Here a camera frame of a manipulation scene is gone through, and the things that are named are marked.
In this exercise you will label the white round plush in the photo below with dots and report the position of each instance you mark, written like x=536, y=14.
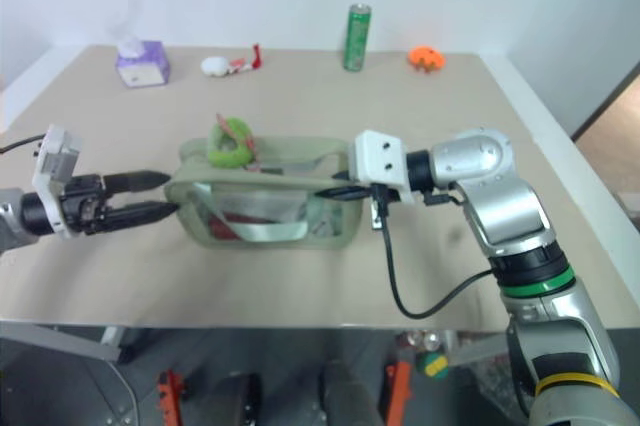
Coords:
x=216, y=66

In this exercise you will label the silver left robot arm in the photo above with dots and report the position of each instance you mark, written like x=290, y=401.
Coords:
x=12, y=223

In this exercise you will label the orange plastic toy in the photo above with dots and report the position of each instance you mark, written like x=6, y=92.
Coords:
x=426, y=58

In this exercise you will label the orange clamp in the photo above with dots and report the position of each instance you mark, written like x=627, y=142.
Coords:
x=170, y=396
x=400, y=391

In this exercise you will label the green and yellow round object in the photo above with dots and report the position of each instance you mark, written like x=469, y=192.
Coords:
x=433, y=365

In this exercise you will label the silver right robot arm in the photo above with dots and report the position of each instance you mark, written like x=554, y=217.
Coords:
x=505, y=206

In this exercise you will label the green transparent zip pouch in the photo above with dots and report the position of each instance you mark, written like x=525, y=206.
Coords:
x=280, y=241

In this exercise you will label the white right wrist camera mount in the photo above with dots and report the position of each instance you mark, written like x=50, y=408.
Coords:
x=380, y=161

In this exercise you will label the red packet inside pouch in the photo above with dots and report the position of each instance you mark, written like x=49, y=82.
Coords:
x=225, y=228

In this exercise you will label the grey metal table frame bar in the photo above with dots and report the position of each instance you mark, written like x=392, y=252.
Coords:
x=60, y=341

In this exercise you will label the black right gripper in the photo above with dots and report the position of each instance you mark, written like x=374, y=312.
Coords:
x=369, y=192

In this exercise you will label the purple tissue box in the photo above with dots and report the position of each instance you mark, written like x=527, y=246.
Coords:
x=142, y=66

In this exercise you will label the grey curved panel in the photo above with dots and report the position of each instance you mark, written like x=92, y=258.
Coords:
x=65, y=396

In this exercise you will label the silver foil packet inside pouch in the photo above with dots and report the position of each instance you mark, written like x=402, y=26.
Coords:
x=265, y=203

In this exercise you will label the green drink can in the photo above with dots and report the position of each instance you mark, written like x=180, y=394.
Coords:
x=357, y=38

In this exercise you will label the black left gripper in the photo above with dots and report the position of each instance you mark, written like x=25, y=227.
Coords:
x=82, y=203

